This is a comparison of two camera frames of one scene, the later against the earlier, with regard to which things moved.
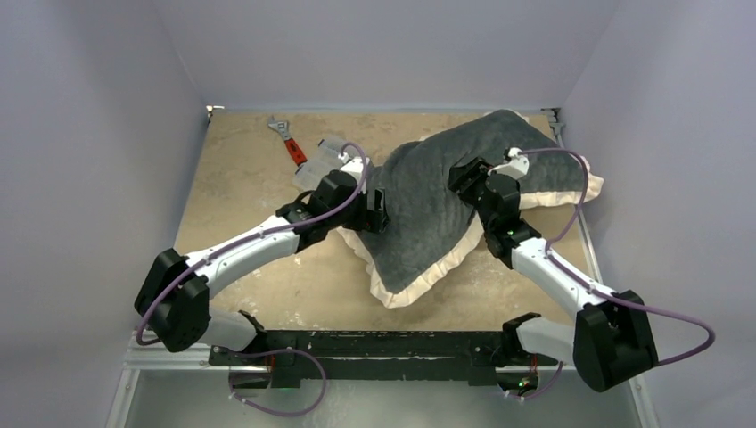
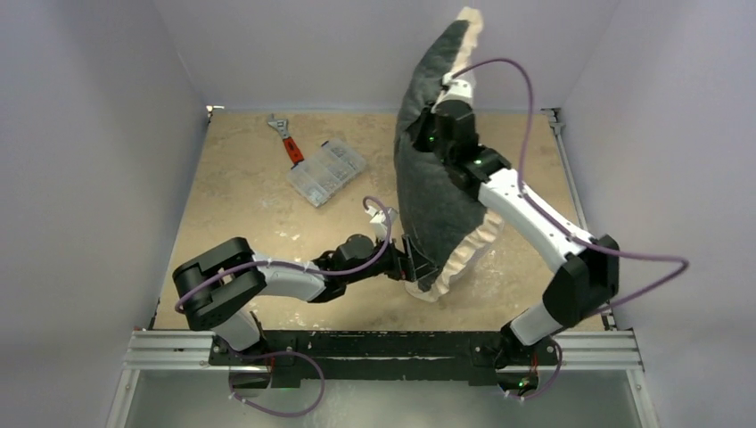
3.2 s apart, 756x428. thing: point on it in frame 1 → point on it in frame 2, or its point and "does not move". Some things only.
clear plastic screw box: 324,161 does not move
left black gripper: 377,218 → 421,266
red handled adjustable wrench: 283,127 does not move
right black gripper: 464,178 → 446,119
